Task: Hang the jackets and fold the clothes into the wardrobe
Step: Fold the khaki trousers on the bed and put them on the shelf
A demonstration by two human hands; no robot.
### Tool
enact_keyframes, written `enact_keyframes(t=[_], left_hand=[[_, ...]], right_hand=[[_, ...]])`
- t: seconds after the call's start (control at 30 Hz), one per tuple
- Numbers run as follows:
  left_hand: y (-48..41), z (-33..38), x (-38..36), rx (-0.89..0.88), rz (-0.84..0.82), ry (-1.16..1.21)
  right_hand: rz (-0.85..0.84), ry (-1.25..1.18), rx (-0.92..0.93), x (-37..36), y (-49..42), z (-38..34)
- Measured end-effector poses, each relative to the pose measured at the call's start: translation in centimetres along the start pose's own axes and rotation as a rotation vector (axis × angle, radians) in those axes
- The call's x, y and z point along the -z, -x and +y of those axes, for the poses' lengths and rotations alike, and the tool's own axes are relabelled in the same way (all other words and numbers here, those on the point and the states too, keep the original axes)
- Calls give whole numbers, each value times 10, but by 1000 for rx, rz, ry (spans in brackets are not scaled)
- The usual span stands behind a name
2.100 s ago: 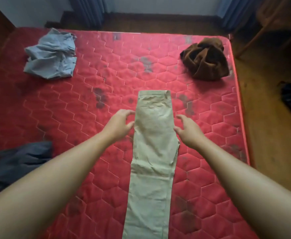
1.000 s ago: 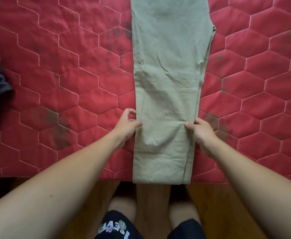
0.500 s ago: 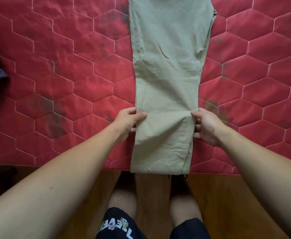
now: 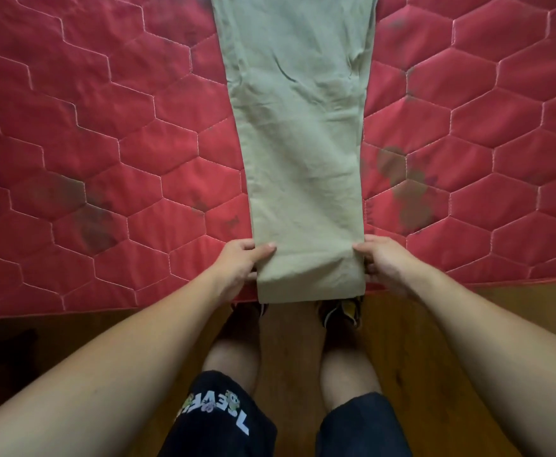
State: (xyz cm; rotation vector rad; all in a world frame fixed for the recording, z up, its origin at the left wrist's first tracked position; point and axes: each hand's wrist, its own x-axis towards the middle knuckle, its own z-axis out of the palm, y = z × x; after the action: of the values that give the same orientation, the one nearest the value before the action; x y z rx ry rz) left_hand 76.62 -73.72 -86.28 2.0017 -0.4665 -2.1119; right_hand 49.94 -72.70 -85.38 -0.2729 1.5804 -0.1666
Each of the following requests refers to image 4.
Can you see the person's left hand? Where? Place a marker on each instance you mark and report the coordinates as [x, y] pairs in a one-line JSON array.
[[237, 268]]

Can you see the person's right hand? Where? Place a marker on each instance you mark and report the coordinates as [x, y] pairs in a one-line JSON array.
[[392, 266]]

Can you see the beige shirt clothes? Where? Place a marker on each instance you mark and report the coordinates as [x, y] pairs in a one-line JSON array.
[[301, 137]]

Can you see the person's left forearm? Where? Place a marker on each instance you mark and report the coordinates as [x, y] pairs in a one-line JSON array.
[[92, 380]]

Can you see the person's right forearm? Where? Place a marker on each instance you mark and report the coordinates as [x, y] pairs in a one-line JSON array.
[[506, 366]]

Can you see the person's left shoe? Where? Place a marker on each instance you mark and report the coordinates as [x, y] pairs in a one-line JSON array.
[[254, 310]]

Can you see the person's shoe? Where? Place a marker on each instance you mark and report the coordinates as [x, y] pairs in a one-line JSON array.
[[342, 311], [254, 310]]

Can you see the person's right shoe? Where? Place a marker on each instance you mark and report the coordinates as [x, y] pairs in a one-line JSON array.
[[342, 311]]

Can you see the person's left leg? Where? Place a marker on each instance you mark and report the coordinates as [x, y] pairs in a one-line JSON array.
[[232, 356]]

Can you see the person's leg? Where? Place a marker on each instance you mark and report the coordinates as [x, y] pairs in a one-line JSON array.
[[232, 356], [347, 371]]

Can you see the person's right leg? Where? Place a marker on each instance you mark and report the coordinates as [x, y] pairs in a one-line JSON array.
[[347, 371]]

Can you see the person's dark shorts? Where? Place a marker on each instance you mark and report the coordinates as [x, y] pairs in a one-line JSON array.
[[221, 423]]

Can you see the red quilted mattress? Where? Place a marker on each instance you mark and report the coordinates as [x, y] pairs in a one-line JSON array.
[[92, 161]]

